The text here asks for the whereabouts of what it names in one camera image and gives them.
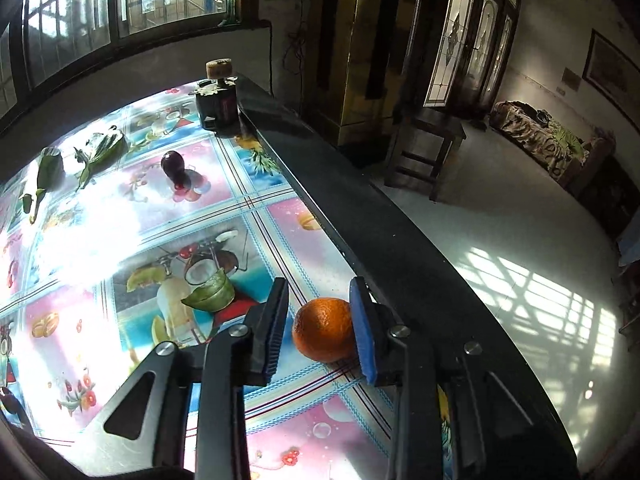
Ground bunch of green leaves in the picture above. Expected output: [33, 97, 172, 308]
[74, 126, 132, 191]

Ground wooden cabinet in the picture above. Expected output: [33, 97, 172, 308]
[300, 0, 431, 146]

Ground barred window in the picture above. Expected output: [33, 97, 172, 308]
[0, 0, 246, 126]

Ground fruit print tablecloth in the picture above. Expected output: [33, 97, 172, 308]
[0, 80, 451, 480]

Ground patterned sofa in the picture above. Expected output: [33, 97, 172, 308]
[489, 100, 616, 201]

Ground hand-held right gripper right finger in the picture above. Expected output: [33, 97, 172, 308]
[348, 276, 581, 480]

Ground large green leaf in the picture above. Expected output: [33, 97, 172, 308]
[19, 146, 65, 225]

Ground framed wall picture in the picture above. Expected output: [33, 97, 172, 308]
[582, 29, 640, 116]

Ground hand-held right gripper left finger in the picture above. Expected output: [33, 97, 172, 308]
[82, 276, 291, 480]

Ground dark red plum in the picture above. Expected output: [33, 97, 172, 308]
[161, 150, 186, 181]

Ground orange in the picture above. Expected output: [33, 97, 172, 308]
[291, 297, 358, 363]

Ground dark table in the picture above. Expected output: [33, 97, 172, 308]
[232, 74, 583, 480]

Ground wooden stool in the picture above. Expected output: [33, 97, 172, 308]
[384, 107, 468, 203]

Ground dark bottle with cork stopper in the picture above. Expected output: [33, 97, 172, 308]
[194, 58, 240, 131]

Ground stained glass doors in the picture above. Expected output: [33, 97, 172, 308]
[424, 0, 523, 121]

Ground green bottle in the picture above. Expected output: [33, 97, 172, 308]
[218, 0, 241, 28]

